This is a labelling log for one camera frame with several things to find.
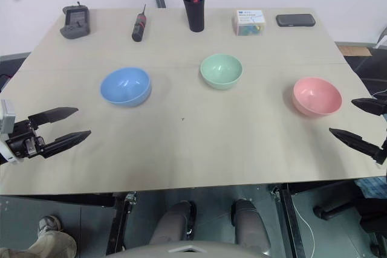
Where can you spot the blue plastic bowl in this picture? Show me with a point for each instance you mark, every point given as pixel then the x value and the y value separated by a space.
pixel 125 86

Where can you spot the grey remote controller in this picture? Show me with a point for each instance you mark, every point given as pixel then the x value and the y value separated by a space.
pixel 75 22

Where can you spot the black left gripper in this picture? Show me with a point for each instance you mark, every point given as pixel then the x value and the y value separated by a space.
pixel 21 140

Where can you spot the grey robot leg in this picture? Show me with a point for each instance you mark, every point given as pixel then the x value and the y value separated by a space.
pixel 251 224
pixel 173 224

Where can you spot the black office chair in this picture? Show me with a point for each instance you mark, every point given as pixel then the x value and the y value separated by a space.
pixel 362 206

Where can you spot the grey robot right leg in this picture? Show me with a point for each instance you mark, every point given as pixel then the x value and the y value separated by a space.
pixel 251 224

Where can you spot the black rectangular case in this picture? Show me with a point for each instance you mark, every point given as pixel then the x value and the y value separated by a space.
pixel 295 20

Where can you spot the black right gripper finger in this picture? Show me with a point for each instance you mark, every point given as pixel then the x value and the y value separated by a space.
pixel 369 104
pixel 356 143

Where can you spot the person's shoe and trouser leg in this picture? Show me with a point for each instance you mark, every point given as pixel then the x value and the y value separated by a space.
pixel 39 240

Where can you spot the pink plastic bowl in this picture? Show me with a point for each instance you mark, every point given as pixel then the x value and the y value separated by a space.
pixel 317 95

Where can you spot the black pen cup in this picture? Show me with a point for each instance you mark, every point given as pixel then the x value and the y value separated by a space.
pixel 195 13

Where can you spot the green plastic bowl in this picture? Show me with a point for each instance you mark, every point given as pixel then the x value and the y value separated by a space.
pixel 221 70

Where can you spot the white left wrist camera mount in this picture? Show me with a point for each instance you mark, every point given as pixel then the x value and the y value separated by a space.
pixel 6 125

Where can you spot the black electric screwdriver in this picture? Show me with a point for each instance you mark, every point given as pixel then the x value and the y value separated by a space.
pixel 139 27

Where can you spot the black table frame leg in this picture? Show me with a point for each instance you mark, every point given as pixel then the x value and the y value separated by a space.
pixel 291 221
pixel 116 224

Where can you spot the grey robot left leg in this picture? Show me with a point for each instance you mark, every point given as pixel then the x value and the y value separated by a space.
pixel 173 224

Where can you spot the brown cardboard piece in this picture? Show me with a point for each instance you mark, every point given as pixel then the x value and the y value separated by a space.
pixel 354 50

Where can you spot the blue checked cloth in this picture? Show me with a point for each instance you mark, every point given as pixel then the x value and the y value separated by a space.
pixel 372 186

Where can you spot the grey robot torso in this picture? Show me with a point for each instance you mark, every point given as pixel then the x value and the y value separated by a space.
pixel 187 250

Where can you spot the clear box with white label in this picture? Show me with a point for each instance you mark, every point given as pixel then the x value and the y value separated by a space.
pixel 250 22

